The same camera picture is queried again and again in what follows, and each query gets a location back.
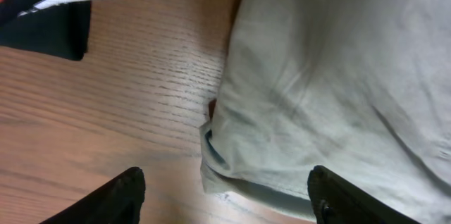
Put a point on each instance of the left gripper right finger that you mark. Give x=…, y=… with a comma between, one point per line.
x=336, y=201

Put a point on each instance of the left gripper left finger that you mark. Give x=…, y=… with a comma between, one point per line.
x=119, y=201

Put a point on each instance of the khaki shorts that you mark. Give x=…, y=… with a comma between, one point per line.
x=361, y=87

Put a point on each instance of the black red garment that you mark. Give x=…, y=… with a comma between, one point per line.
x=61, y=30

